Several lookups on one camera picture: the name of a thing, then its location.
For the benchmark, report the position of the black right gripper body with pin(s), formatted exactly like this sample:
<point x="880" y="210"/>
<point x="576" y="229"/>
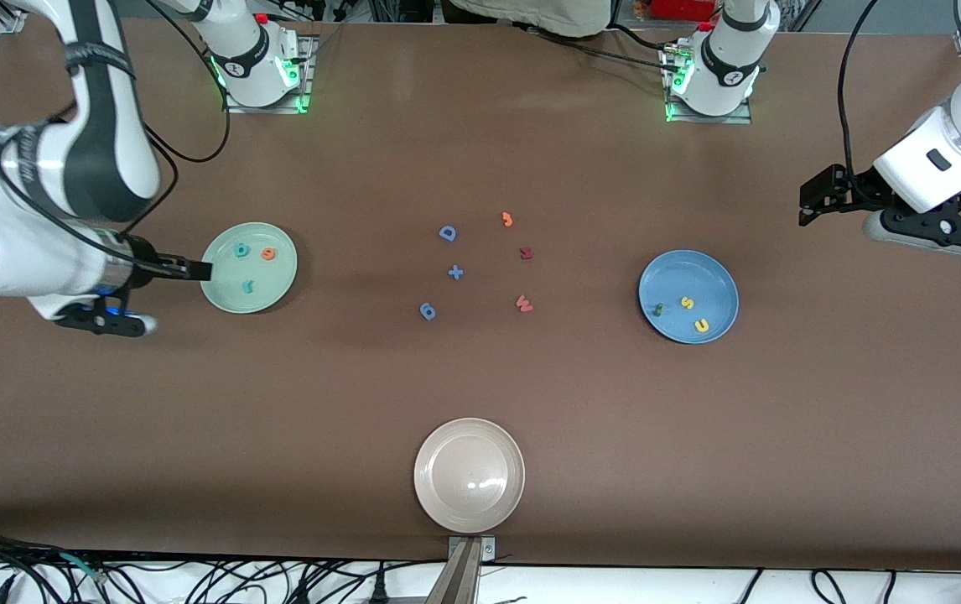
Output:
<point x="142" y="255"/>

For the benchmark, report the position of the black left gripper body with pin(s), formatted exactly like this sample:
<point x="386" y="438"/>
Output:
<point x="857" y="186"/>

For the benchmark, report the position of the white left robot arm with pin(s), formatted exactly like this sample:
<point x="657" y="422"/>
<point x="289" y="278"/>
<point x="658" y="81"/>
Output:
<point x="933" y="168"/>

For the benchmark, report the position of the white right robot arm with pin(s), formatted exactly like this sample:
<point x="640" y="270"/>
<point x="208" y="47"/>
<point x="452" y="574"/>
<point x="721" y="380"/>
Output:
<point x="28" y="168"/>

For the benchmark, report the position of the mint green plate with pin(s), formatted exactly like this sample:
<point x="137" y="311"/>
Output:
<point x="279" y="285"/>

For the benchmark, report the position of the blue plate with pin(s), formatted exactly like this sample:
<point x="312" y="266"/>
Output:
<point x="682" y="277"/>

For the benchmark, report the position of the red box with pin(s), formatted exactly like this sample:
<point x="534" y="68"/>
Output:
<point x="682" y="8"/>

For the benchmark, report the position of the blue foam letter g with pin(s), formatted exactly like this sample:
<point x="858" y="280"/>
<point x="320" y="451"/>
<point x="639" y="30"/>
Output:
<point x="428" y="311"/>

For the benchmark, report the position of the blue foam letter D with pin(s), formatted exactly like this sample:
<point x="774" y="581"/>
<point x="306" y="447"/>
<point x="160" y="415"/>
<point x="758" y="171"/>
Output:
<point x="447" y="233"/>

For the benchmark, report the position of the pink foam letter W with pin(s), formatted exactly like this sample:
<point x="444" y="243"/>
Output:
<point x="523" y="304"/>

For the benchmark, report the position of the beige plate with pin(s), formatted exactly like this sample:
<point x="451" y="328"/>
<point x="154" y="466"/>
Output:
<point x="468" y="474"/>

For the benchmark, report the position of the person in beige clothing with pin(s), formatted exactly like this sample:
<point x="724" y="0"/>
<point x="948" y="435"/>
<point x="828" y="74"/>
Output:
<point x="531" y="15"/>

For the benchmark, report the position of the black power plug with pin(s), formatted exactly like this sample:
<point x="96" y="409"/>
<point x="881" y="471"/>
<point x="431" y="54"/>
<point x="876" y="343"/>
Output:
<point x="378" y="591"/>

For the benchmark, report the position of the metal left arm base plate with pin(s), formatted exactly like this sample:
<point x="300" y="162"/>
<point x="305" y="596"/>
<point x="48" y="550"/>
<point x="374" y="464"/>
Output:
<point x="740" y="118"/>

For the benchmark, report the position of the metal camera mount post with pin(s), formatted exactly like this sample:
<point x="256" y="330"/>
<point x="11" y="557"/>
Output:
<point x="462" y="579"/>

